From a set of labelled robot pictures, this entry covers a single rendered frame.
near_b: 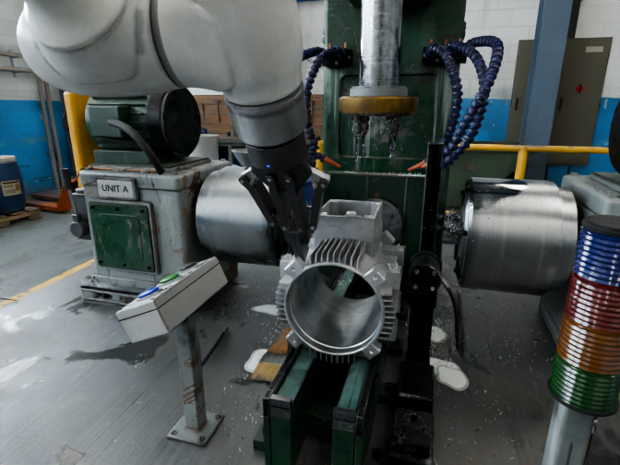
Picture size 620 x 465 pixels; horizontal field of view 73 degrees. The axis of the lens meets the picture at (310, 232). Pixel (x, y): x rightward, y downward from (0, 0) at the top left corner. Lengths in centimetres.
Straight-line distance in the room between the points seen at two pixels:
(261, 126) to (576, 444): 47
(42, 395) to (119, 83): 65
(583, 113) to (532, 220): 542
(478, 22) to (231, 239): 543
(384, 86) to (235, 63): 57
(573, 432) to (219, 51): 52
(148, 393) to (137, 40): 64
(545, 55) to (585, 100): 81
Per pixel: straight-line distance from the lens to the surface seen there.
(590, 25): 637
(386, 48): 98
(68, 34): 46
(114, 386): 94
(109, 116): 114
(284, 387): 66
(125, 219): 112
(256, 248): 99
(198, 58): 45
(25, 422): 92
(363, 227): 68
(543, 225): 92
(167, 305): 60
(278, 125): 47
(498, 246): 90
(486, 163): 507
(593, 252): 46
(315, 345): 70
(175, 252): 108
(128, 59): 46
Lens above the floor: 132
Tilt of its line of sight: 17 degrees down
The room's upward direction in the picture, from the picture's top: straight up
